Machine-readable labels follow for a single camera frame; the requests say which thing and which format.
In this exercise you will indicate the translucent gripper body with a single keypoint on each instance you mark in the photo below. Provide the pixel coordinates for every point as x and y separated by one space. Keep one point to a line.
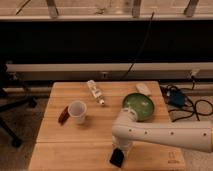
125 147

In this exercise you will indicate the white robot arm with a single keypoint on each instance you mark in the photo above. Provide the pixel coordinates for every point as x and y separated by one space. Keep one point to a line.
197 135

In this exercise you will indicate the white ceramic cup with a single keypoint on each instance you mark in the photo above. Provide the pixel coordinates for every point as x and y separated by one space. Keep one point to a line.
77 110

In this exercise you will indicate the green bowl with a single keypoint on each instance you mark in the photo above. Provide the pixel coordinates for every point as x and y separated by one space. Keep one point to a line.
141 104

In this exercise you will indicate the clear plastic bottle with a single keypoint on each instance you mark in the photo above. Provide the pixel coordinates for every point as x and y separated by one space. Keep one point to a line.
96 92

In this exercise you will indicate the white small object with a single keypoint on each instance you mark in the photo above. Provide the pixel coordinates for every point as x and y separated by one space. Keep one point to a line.
142 88

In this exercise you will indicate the blue power adapter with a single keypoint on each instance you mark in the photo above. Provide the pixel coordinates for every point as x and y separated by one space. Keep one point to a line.
177 98

